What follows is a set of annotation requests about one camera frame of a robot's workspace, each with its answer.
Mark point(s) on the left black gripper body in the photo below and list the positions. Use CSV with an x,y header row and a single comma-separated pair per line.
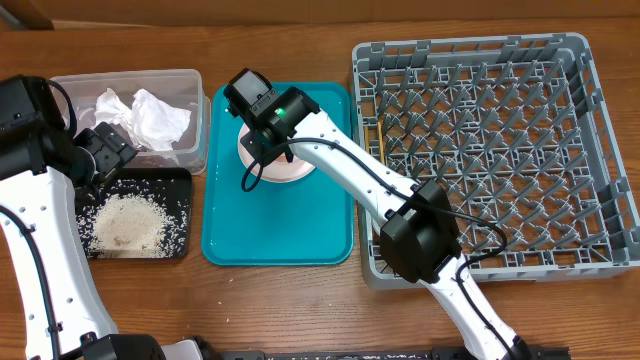
x,y
109,154

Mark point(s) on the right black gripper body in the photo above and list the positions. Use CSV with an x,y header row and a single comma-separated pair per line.
x,y
266,149

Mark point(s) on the red snack wrapper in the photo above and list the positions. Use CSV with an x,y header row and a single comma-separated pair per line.
x,y
146,159

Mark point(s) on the white napkin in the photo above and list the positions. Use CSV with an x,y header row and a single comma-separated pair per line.
x,y
149,121

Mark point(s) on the white rice pile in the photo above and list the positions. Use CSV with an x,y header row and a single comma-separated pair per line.
x,y
130,225

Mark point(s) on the white bowl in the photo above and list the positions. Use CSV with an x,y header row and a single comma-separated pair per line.
x,y
375,228

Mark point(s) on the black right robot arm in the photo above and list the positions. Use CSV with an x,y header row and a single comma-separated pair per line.
x,y
417,228

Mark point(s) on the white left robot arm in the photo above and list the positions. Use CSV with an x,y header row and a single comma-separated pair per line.
x,y
45,162

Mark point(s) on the pink small bowl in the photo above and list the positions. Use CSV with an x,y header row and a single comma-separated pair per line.
x,y
286,158

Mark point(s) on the pink plate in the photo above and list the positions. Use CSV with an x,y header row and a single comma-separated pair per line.
x,y
279,171

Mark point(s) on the clear plastic bin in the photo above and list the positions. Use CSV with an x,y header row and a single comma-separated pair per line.
x,y
180,88

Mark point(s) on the black plastic tray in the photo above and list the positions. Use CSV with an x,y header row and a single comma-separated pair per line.
x,y
180,190

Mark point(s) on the teal serving tray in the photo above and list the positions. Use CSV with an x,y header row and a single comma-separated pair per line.
x,y
309,221

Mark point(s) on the cardboard backdrop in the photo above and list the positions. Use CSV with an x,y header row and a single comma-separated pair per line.
x,y
45,14

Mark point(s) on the grey dish rack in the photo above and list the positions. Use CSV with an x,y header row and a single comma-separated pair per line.
x,y
517,131

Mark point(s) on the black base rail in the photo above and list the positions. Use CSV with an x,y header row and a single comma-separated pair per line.
x,y
441,353

